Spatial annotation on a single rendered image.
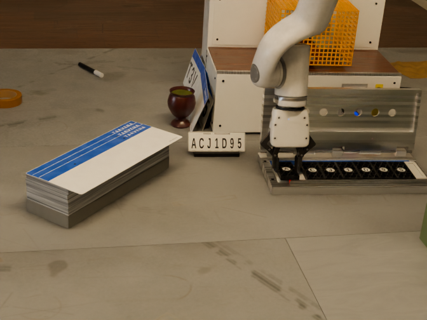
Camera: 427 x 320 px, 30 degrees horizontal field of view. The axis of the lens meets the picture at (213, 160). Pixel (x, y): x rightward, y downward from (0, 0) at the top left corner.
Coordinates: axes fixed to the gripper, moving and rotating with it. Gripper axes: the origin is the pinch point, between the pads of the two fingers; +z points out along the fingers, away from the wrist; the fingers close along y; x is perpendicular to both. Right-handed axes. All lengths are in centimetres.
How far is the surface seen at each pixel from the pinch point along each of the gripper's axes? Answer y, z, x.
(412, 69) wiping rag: 67, -14, 85
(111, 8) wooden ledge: -43, -29, 160
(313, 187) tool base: 5.7, 4.4, -6.7
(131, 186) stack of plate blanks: -40.7, 4.5, -3.9
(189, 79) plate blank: -19, -12, 64
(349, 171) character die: 16.8, 1.9, -0.7
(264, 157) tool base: -4.1, 0.7, 9.7
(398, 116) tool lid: 33.6, -10.8, 10.7
